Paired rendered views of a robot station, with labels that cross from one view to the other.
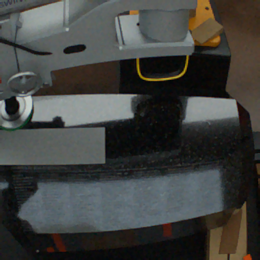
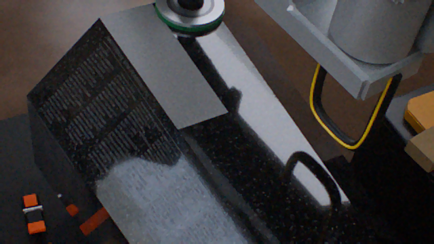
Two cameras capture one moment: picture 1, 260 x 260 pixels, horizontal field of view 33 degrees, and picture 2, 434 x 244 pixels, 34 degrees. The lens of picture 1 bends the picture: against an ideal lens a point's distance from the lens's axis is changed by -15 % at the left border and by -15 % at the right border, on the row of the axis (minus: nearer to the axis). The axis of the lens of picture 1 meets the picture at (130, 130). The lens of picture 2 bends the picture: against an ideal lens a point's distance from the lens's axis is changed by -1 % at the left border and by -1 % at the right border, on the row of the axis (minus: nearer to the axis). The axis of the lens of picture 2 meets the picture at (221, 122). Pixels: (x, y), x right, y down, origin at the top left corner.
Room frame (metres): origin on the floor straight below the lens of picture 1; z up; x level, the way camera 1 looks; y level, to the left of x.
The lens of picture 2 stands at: (0.27, -0.96, 2.34)
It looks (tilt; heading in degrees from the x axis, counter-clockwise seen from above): 49 degrees down; 54
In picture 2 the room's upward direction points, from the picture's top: 11 degrees clockwise
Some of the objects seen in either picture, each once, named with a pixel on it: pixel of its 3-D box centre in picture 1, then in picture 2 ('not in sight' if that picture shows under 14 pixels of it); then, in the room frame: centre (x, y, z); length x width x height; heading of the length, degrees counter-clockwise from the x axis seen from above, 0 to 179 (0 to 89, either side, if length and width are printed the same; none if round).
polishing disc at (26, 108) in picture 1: (12, 107); (190, 3); (1.15, 0.53, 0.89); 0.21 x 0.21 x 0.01
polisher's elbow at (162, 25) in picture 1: (164, 11); (382, 3); (1.24, -0.12, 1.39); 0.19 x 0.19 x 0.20
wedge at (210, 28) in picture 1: (206, 30); not in sight; (1.71, -0.41, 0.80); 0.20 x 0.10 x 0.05; 131
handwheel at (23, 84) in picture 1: (24, 76); not in sight; (1.05, 0.39, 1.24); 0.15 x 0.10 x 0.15; 98
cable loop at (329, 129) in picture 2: (162, 56); (347, 94); (1.24, -0.13, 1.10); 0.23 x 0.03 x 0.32; 98
